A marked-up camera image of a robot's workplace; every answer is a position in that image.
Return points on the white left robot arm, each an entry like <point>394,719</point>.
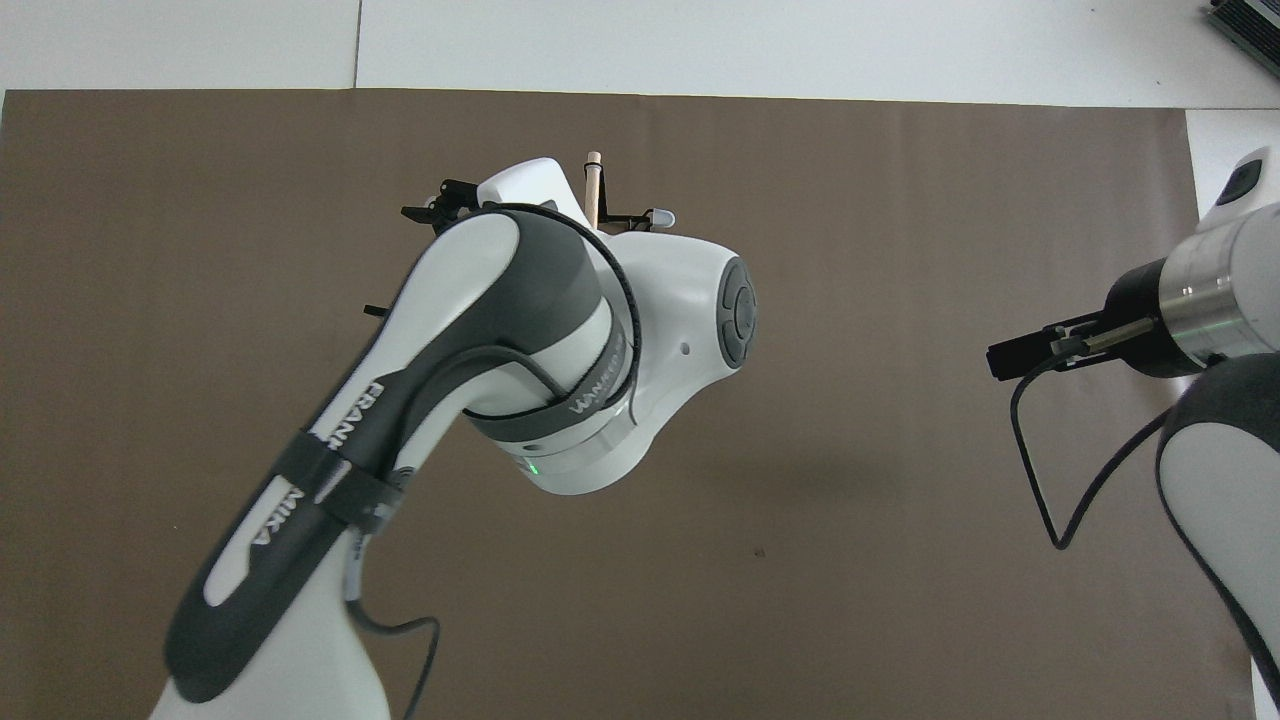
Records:
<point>520,330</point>

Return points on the brown paper table mat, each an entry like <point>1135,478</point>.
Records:
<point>900,560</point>

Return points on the grey ribbed device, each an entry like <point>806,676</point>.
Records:
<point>1250,22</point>

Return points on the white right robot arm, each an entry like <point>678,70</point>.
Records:
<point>1225,280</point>

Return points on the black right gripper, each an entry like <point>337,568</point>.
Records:
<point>1140,320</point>

